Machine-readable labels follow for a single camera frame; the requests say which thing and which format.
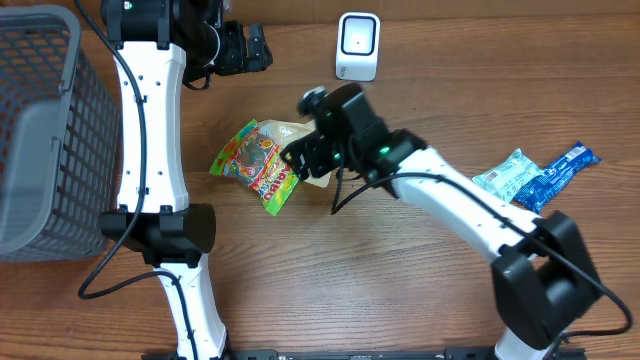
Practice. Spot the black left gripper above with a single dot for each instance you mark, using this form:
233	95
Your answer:
239	60

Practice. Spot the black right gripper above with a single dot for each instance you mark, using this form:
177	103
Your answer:
311	147

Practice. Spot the beige snack bag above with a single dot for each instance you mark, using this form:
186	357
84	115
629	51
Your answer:
283	133

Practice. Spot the colourful Haribo candy bag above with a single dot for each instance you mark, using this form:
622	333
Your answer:
254	160

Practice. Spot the green toilet tissue pack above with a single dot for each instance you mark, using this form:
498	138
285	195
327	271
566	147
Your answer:
506	179

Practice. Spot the blue wafer bar wrapper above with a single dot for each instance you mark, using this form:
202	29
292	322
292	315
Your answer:
556	176

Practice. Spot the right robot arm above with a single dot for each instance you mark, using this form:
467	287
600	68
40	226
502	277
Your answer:
543	276

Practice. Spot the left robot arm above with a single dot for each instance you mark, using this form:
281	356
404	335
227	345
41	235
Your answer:
161	47

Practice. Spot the white barcode scanner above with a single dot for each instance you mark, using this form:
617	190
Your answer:
357	48

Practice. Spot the grey plastic mesh basket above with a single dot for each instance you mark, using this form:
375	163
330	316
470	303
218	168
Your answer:
60	132

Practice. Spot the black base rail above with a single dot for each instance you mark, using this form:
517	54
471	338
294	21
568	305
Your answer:
456	353

